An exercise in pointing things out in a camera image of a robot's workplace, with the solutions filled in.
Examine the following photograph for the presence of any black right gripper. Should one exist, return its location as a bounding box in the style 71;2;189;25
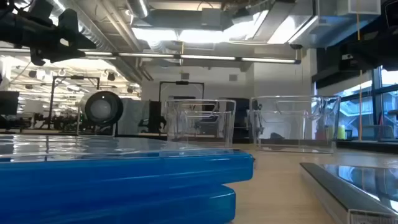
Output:
340;40;398;72

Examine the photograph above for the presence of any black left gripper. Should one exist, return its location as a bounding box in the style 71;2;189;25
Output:
0;6;97;67

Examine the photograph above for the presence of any black CD jewel case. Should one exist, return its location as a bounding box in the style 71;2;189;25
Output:
299;161;398;224

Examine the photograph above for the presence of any blue plastic jewel case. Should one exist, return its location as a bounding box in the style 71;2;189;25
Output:
0;183;236;224
0;135;255;200

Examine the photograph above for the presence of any yellow vertical pole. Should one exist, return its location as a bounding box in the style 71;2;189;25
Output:
356;12;363;141

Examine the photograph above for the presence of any black monitor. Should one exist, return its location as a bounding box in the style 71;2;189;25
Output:
0;90;20;116

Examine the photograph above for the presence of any grey fabric partition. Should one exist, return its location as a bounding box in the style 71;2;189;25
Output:
117;98;150;136

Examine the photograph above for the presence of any clear plastic bin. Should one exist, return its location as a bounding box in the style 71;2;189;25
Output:
164;98;236;149
249;95;341;154

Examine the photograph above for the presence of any long ceiling light strip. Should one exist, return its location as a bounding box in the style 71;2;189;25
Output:
0;48;302;65

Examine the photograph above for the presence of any round silver air duct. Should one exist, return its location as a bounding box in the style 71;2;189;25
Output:
62;0;155;82

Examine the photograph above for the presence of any dark wall panel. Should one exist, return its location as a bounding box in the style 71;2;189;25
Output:
312;45;342;90

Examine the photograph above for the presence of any black metal rig frame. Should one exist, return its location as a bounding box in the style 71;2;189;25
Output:
49;75;101;130
159;80;205;101

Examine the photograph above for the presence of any rectangular silver air duct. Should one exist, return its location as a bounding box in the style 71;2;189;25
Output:
248;0;383;49

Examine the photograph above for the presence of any white cylindrical camera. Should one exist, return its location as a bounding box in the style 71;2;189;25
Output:
77;90;124;137

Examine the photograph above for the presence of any black metal table frame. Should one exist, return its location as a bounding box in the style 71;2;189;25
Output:
336;139;398;154

